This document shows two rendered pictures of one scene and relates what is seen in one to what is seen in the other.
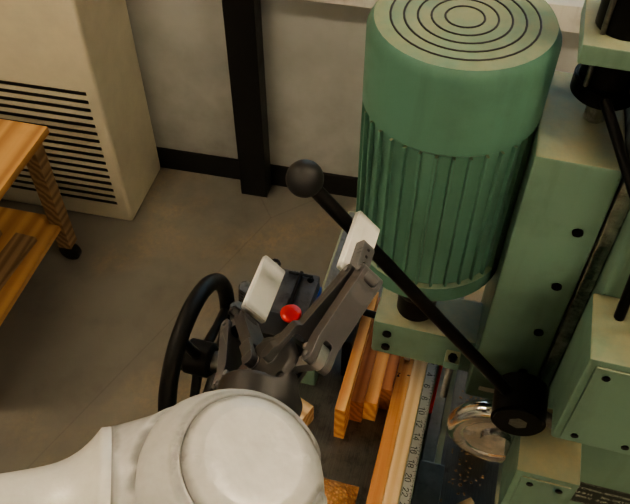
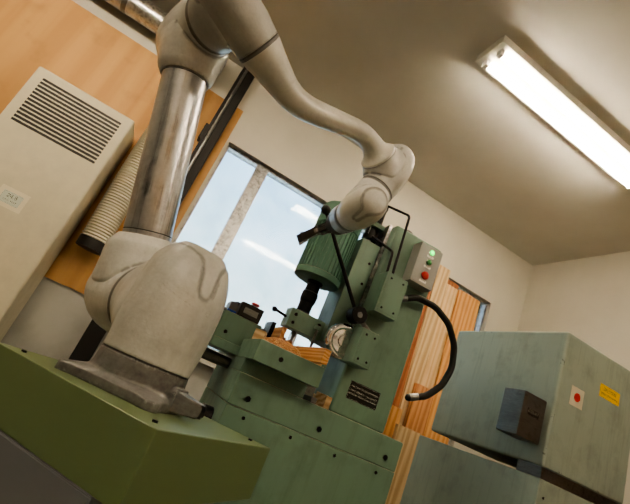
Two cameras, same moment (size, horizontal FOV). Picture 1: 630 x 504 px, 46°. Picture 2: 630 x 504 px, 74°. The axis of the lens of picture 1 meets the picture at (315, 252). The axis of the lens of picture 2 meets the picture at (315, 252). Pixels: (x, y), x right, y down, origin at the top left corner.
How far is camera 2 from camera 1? 1.45 m
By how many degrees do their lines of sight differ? 73
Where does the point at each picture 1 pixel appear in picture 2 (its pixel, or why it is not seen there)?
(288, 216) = not seen: hidden behind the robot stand
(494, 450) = (341, 349)
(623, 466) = (376, 369)
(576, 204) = (370, 254)
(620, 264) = (383, 265)
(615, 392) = (393, 285)
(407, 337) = (302, 317)
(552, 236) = (363, 264)
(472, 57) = not seen: hidden behind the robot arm
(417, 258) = (330, 261)
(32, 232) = not seen: outside the picture
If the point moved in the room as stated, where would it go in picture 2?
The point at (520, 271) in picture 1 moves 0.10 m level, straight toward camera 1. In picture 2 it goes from (353, 276) to (363, 270)
